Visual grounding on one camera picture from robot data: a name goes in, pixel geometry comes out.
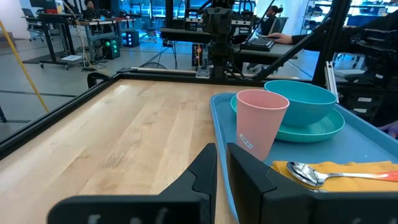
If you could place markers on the pink plastic cup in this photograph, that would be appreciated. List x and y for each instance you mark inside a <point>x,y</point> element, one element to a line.
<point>258,124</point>

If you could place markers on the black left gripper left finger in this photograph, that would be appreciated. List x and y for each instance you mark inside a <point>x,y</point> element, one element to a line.
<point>174,205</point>

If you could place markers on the yellow cloth napkin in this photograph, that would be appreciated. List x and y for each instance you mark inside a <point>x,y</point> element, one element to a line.
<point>357,183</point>

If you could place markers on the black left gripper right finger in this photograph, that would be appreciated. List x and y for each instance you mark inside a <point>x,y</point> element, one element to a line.
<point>264,202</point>

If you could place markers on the person's hand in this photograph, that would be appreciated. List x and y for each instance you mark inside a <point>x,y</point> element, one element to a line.
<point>390,130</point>
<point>281,38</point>

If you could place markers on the black floor fan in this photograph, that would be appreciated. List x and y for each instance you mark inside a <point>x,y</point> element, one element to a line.
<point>152,65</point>

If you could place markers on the black keyboard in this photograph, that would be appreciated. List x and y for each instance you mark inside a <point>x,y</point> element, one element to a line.
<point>258,44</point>

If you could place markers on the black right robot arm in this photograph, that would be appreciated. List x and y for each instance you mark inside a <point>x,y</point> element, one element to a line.
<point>219,56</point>

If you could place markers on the blue plastic bowl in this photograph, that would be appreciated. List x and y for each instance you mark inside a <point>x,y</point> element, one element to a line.
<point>308,105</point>

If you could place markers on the black rolling desk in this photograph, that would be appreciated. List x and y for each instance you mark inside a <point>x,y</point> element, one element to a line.
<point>57,31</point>

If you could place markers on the person's forearm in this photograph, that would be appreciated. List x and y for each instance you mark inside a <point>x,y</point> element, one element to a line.
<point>311,40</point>

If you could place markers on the black aluminium table frame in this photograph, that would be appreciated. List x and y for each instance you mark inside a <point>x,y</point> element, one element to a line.
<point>62,113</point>

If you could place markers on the computer with green lights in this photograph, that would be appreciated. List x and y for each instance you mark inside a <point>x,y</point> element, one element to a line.
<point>112,48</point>

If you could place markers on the blue plastic tray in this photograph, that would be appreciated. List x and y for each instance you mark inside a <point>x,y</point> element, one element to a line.
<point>348,146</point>

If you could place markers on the teal plastic plate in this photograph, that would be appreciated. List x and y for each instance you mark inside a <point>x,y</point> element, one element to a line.
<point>317,132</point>

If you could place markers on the silver aluminium bar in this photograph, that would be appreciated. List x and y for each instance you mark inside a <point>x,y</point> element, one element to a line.
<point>331,81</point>

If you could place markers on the person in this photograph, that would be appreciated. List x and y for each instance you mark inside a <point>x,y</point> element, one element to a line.
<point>270,20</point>
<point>90,11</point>

